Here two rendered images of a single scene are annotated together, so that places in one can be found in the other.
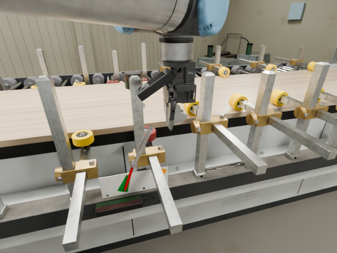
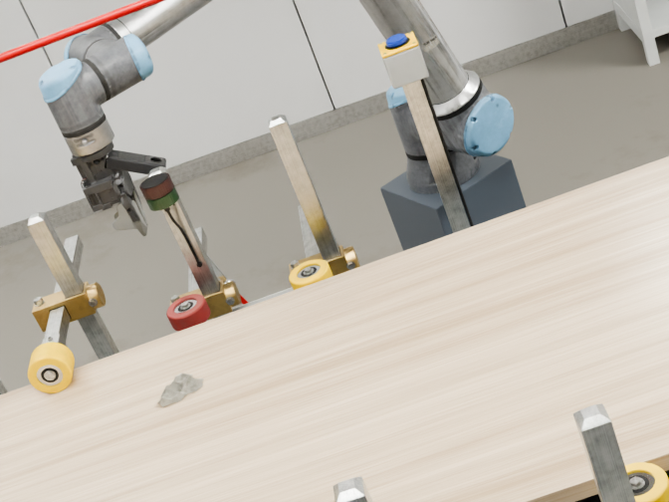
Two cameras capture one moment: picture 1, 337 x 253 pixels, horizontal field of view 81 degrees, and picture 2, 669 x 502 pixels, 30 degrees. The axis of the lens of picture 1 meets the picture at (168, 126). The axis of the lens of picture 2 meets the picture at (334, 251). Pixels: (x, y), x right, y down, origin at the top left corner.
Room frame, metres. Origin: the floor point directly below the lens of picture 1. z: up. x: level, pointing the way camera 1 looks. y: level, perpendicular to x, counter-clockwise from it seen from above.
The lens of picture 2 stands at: (2.60, 1.13, 2.02)
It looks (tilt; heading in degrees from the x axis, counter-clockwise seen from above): 28 degrees down; 201
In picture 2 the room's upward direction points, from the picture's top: 22 degrees counter-clockwise
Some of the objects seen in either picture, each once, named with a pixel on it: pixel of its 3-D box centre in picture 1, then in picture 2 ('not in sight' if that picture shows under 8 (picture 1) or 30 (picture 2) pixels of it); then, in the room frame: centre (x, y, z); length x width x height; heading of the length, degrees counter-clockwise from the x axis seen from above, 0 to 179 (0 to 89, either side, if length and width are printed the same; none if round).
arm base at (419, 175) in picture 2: not in sight; (438, 156); (-0.18, 0.43, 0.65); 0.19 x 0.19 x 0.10
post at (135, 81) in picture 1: (139, 142); (203, 272); (0.62, 0.10, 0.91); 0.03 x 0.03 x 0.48; 16
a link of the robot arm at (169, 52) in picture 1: (175, 51); (90, 137); (0.57, -0.02, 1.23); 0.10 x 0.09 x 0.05; 14
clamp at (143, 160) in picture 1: (146, 155); (205, 304); (0.63, 0.08, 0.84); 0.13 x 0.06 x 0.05; 106
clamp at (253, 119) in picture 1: (263, 117); not in sight; (0.76, -0.40, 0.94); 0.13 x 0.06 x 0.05; 106
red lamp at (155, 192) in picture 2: (133, 76); (156, 185); (0.66, 0.12, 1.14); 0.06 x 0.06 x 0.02
